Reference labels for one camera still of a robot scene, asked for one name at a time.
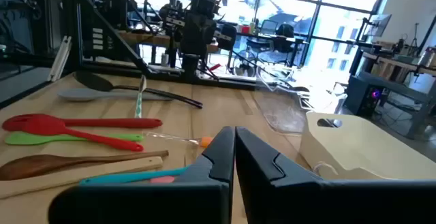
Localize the teal silicone spatula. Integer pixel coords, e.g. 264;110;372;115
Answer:
78;165;190;186

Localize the grey metal workbench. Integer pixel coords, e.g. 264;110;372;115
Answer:
357;52;436;140

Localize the black rig frame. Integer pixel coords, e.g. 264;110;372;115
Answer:
67;0;260;91

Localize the dark wooden spoon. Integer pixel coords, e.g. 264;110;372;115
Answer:
0;149;170;181

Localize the light wooden spatula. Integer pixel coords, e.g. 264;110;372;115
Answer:
0;156;164;199

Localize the brown wooden desk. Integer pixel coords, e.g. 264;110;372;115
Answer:
117;29;219;54

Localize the black office chair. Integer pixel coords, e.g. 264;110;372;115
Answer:
276;22;296;54

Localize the white spatula with patterned handle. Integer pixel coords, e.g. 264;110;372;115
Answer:
134;74;148;118

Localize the pink silicone spatula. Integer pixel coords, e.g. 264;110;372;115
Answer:
149;175;176;185

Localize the red slotted silicone spoon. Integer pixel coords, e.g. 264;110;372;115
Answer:
1;113;164;132

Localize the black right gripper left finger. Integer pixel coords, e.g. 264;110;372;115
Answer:
47;126;236;224

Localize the black computer tower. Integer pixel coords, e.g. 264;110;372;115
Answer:
345;76;386;118

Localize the white plastic bin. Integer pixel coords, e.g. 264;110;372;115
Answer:
298;110;436;181

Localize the green silicone spatula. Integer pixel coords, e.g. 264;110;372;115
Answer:
4;131;144;146

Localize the blue silicone spoon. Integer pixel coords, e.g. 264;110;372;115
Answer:
57;87;173;103

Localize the clear plastic bin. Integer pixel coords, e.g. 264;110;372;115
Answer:
253;65;316;135

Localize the white plastic channel strip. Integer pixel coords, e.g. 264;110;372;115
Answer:
47;35;73;82

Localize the desk monitor on arm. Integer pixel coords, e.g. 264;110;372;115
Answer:
366;12;392;42

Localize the clear-handled orange basting brush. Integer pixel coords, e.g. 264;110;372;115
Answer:
144;131;215;149

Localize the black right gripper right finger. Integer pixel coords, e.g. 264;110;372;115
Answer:
235;126;436;224

